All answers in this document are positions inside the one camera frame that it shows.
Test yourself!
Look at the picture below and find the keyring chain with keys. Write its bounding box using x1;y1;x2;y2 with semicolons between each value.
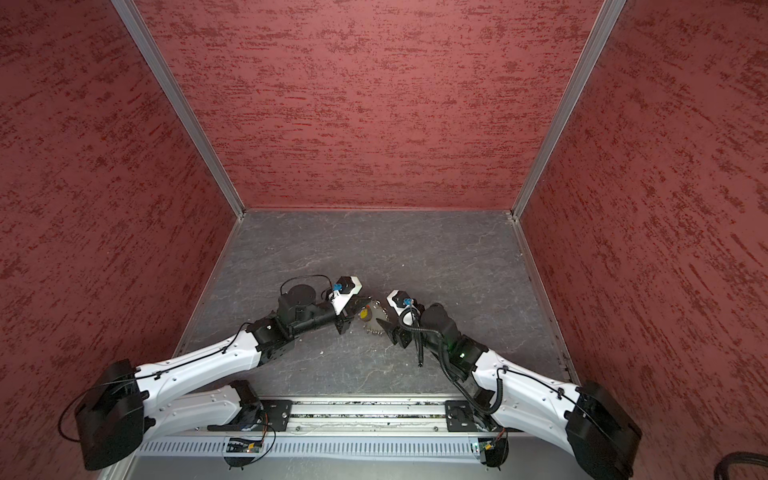
358;299;391;337

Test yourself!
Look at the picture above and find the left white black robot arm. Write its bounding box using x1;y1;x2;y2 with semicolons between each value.
65;276;369;471

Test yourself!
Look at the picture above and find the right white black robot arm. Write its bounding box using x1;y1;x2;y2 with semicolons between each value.
378;299;642;479

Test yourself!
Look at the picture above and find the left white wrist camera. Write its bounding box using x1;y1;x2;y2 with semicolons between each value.
329;276;362;316

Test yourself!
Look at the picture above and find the aluminium front rail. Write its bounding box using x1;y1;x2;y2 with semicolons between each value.
122;394;610;436

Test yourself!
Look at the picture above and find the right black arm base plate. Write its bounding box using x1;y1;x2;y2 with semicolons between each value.
444;400;502;433

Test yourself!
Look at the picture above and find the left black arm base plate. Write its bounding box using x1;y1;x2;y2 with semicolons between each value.
206;399;294;432

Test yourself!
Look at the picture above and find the white slotted cable duct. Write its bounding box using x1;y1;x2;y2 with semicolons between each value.
136;436;482;463

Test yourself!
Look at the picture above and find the left aluminium corner post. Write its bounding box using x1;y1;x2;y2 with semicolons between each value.
111;0;247;221

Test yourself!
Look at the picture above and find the aluminium corner post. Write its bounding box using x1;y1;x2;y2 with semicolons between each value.
111;0;247;221
511;0;626;222

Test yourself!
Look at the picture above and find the black corrugated hose loop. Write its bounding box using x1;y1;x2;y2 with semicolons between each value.
713;451;768;480

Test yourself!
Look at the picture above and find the right aluminium corner post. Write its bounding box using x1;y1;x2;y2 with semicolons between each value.
511;0;626;222

